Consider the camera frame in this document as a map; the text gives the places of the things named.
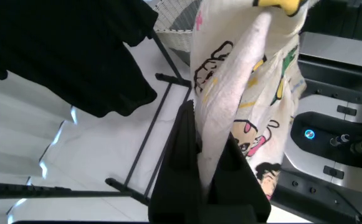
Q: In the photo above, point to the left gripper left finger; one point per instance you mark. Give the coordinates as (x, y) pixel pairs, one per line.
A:
(177, 180)

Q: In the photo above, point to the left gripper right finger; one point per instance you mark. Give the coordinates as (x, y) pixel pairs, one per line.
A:
(240, 193)

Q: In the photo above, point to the cream printed garment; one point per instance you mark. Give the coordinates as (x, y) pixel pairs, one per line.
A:
(246, 77)

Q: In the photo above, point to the black garment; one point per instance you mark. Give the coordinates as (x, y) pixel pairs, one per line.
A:
(68, 49)

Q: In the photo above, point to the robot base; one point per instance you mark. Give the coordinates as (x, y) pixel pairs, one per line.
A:
(333, 124)

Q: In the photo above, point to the black clothes rack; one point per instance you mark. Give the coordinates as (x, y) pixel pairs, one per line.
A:
(149, 130)

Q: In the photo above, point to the white laundry basket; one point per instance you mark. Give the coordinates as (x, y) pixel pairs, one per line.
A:
(174, 31)

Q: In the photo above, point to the white curtain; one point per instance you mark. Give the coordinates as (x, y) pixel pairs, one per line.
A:
(12, 133)

